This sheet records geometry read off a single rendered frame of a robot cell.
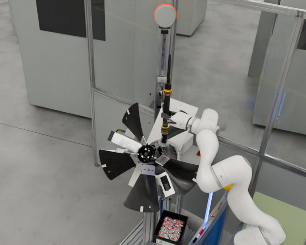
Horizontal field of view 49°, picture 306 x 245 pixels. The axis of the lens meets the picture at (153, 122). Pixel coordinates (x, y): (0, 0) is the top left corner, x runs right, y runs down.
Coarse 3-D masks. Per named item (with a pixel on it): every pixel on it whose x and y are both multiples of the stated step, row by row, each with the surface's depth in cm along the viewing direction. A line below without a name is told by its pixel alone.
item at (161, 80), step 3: (159, 75) 253; (162, 75) 254; (159, 78) 251; (162, 78) 251; (165, 78) 251; (159, 81) 247; (162, 81) 247; (165, 81) 247; (159, 84) 246; (162, 84) 246; (159, 87) 248; (159, 90) 249
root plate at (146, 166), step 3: (144, 165) 213; (147, 165) 214; (150, 165) 215; (144, 168) 213; (147, 168) 214; (150, 168) 215; (153, 168) 216; (144, 171) 213; (147, 171) 214; (150, 171) 214; (153, 171) 215; (144, 174) 212; (147, 174) 213; (150, 174) 214; (153, 174) 215
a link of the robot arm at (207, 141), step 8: (200, 128) 155; (208, 128) 149; (200, 136) 143; (208, 136) 142; (216, 136) 145; (200, 144) 142; (208, 144) 140; (216, 144) 141; (200, 152) 144; (208, 152) 139; (216, 152) 142; (200, 160) 143; (208, 160) 139; (200, 168) 139; (208, 168) 140; (200, 176) 138; (208, 176) 137; (216, 176) 136; (200, 184) 138; (208, 184) 137; (216, 184) 136; (208, 192) 140
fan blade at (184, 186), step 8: (168, 160) 211; (176, 160) 212; (168, 168) 205; (176, 168) 206; (184, 168) 206; (192, 168) 206; (176, 176) 202; (184, 176) 202; (192, 176) 202; (176, 184) 199; (184, 184) 199; (192, 184) 199; (184, 192) 197
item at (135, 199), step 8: (144, 176) 212; (152, 176) 214; (136, 184) 210; (144, 184) 211; (152, 184) 213; (136, 192) 209; (144, 192) 210; (152, 192) 212; (128, 200) 209; (136, 200) 209; (144, 200) 210; (152, 200) 211; (128, 208) 209; (136, 208) 209; (144, 208) 209; (152, 208) 210
